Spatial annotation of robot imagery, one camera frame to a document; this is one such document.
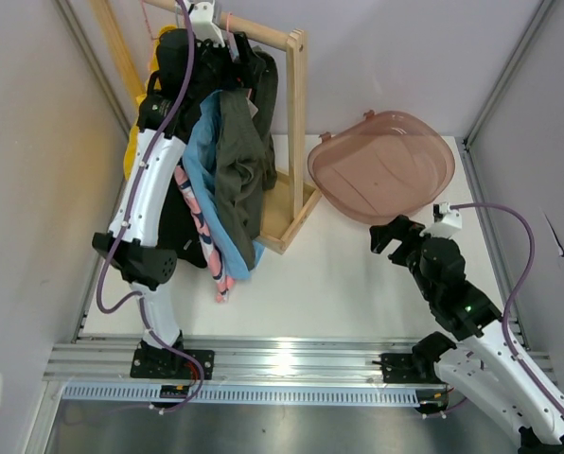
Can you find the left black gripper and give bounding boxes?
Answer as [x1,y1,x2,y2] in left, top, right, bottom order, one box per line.
[188,32,265,102]

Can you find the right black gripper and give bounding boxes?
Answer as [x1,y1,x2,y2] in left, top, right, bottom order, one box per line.
[368,215,435,302]

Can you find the olive green shorts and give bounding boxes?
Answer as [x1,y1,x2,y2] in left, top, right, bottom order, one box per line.
[215,47,278,270]

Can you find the light blue shorts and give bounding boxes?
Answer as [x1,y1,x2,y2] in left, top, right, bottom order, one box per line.
[182,90,263,280]

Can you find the pink wire hanger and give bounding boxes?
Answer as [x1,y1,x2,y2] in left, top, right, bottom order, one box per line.
[225,13,240,63]

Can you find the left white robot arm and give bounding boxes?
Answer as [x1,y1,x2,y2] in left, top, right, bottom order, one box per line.
[92,28,278,378]

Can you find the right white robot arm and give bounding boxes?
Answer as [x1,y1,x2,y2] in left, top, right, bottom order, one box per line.
[369,216,564,453]

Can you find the yellow shorts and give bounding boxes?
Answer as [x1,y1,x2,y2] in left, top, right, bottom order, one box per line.
[123,25,175,182]

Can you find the black shorts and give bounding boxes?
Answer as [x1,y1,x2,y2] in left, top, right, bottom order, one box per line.
[156,117,209,269]

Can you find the pink patterned shorts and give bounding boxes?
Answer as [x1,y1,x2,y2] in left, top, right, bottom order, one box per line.
[173,165,235,303]

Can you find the pink translucent plastic basin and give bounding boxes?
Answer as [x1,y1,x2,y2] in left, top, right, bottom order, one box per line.
[308,111,456,225]

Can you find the wooden clothes rack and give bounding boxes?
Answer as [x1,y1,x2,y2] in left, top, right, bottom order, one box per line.
[89,1,321,254]

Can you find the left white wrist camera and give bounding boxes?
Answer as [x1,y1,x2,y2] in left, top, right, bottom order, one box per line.
[185,1,225,47]

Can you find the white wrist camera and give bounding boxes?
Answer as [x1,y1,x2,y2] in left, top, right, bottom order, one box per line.
[421,202,463,238]
[185,1,225,47]

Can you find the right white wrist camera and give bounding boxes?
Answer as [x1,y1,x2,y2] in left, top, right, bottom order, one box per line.
[421,202,463,238]

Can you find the aluminium mounting rail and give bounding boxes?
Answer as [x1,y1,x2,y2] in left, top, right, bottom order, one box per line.
[43,336,558,383]

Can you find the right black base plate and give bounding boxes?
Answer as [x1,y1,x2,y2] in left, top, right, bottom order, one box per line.
[371,353,442,384]

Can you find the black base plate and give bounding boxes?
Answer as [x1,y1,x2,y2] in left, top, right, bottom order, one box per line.
[371,353,442,384]
[130,340,215,380]

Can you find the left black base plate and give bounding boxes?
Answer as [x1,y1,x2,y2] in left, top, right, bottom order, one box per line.
[130,340,215,380]

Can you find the slotted cable duct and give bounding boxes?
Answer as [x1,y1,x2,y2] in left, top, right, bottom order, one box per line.
[62,382,443,408]

